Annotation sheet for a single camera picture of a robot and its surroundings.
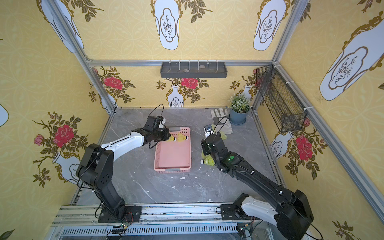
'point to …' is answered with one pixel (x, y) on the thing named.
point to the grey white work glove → (221, 121)
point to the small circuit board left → (120, 229)
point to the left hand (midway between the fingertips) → (173, 134)
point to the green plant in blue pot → (239, 107)
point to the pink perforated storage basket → (173, 156)
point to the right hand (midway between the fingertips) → (206, 140)
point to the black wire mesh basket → (288, 114)
